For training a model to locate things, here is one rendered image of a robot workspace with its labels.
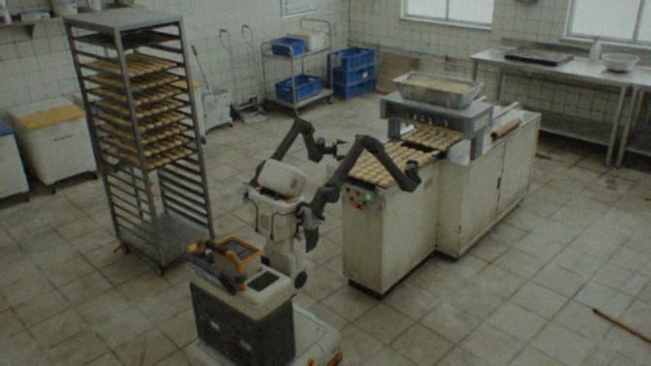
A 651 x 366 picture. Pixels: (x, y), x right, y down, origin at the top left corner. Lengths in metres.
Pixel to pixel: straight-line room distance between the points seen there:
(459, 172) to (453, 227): 0.44
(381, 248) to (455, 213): 0.71
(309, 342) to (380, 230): 0.84
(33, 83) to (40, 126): 0.74
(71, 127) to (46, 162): 0.40
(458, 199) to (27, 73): 4.38
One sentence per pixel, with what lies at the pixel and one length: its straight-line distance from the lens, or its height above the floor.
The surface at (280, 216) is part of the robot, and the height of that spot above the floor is 1.05.
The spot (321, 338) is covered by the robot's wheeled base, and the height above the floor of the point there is 0.28.
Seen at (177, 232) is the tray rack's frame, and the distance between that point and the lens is 4.46.
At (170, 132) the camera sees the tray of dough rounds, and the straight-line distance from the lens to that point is 3.90.
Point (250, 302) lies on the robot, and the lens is 2.55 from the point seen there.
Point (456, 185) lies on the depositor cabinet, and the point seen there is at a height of 0.67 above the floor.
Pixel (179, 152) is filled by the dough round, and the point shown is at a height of 0.87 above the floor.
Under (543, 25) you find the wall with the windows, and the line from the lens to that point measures 6.89.
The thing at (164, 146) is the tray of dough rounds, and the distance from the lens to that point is 3.91.
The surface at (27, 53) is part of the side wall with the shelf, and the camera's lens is 6.21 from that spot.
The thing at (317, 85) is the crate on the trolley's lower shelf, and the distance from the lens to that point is 7.45.
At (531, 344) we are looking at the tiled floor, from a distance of 3.64.
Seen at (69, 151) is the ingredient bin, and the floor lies 0.39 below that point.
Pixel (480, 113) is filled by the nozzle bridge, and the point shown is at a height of 1.17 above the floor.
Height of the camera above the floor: 2.38
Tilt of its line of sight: 27 degrees down
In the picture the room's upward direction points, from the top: 2 degrees counter-clockwise
